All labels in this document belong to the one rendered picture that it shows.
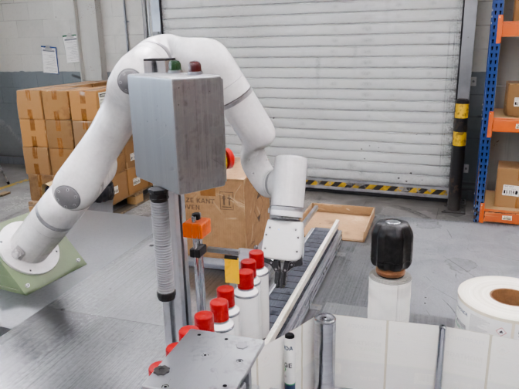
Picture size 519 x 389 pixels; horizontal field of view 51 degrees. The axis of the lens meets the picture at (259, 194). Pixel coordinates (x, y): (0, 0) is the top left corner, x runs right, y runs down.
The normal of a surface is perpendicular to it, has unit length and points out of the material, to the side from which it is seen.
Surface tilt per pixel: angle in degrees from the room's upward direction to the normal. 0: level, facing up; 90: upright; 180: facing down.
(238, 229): 90
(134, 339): 0
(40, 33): 90
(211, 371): 0
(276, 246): 69
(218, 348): 0
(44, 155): 88
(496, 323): 90
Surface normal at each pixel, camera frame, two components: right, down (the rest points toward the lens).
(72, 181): 0.05, 0.16
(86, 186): 0.32, 0.30
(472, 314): -0.90, 0.14
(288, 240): -0.30, -0.07
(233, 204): -0.27, 0.27
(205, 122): 0.60, 0.21
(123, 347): -0.02, -0.96
